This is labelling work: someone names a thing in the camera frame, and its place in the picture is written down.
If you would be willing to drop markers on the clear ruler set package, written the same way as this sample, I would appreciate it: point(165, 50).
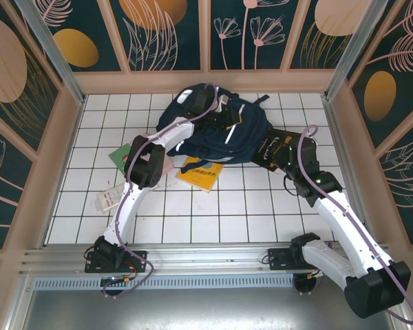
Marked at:
point(106, 199)

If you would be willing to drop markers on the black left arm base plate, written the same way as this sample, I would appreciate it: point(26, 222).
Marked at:
point(137, 261)

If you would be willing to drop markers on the long aluminium mounting rail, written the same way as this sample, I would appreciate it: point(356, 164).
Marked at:
point(210, 258)

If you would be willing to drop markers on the green card package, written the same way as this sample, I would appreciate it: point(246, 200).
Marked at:
point(118, 156)

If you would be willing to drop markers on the aluminium side rail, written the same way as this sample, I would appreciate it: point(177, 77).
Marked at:
point(62, 172)
point(345, 154)

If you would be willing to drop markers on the grey metal sheet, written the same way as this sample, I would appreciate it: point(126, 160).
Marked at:
point(210, 309)

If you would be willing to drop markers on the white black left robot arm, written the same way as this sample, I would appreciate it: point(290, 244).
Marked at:
point(130, 209)

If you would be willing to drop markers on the small controller board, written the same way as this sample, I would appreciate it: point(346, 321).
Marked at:
point(315, 274)
point(118, 280)

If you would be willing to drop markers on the yellow book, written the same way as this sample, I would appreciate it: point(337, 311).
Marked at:
point(199, 178)

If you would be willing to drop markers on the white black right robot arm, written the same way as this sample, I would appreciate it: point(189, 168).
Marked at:
point(334, 227)

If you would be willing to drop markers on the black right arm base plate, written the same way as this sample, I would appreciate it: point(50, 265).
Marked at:
point(277, 261)

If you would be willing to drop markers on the navy blue backpack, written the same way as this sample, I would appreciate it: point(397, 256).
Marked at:
point(251, 134)

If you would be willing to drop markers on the pink pencil case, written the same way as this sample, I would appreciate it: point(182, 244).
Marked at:
point(168, 166)

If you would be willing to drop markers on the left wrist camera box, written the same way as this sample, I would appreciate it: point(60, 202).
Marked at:
point(222, 103)

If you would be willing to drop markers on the aluminium corner post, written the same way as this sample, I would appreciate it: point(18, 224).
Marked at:
point(54, 51)
point(352, 51)

